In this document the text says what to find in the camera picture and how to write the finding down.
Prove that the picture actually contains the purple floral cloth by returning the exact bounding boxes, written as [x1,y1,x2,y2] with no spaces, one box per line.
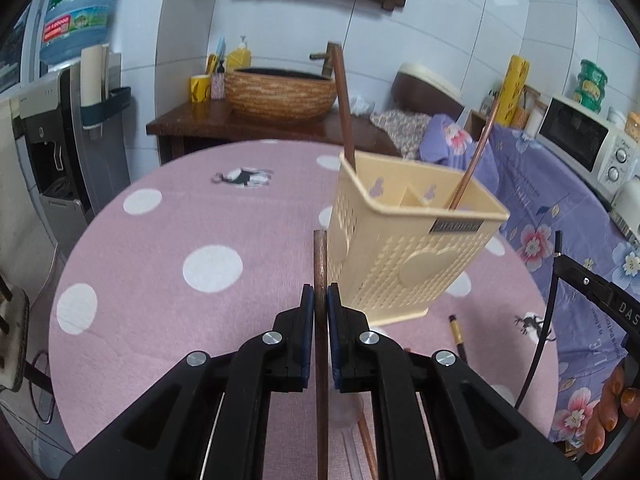
[418,112,640,449]

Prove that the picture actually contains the water dispenser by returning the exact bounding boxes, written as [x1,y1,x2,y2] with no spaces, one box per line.
[14,54,131,258]

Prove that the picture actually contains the woven basket basin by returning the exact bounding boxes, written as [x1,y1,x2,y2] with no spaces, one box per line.
[224,67,336,122]

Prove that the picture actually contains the white microwave oven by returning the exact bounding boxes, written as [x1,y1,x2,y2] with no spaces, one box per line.
[536,96,639,204]

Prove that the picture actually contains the pink polka-dot tablecloth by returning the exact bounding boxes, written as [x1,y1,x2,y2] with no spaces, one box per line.
[49,141,544,479]

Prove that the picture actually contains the black cable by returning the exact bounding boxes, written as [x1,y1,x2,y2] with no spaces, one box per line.
[513,230,564,411]

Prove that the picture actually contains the brown chopstick in holder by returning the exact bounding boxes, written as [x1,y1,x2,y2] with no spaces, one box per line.
[448,101,499,210]
[331,44,356,170]

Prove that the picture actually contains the brass faucet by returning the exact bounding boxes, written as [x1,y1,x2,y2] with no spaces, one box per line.
[309,41,342,78]

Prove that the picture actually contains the dark wooden side table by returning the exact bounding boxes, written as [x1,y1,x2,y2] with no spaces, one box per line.
[145,98,402,166]

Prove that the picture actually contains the yellow soap bottle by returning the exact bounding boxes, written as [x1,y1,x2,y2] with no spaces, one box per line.
[226,36,252,72]

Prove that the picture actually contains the brown rice cooker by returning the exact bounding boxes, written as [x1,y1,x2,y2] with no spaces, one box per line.
[390,62,464,122]

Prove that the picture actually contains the wooden chair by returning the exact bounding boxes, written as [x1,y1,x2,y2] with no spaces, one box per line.
[0,278,55,425]

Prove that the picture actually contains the green stacked bowls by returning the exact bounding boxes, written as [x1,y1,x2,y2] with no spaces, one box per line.
[573,58,608,113]

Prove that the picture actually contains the black gold-banded chopstick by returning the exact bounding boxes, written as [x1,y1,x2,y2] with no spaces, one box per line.
[449,314,468,363]

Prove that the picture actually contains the yellow mug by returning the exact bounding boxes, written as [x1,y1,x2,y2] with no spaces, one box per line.
[190,74,212,104]

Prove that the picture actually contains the right hand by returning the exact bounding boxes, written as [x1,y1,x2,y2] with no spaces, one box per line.
[584,363,640,455]

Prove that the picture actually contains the yellow roll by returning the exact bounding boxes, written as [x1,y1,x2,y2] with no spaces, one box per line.
[496,55,529,127]

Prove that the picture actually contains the blue water jug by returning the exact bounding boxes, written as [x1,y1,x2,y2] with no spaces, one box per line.
[40,0,114,66]

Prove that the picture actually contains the brown wooden chopstick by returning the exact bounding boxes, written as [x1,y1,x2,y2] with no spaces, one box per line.
[314,230,329,480]
[357,414,378,480]

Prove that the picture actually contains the cream plastic utensil holder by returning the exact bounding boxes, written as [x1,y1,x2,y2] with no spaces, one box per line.
[326,152,510,326]

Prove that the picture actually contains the white toaster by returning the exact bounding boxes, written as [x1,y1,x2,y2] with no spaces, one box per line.
[610,176,640,249]

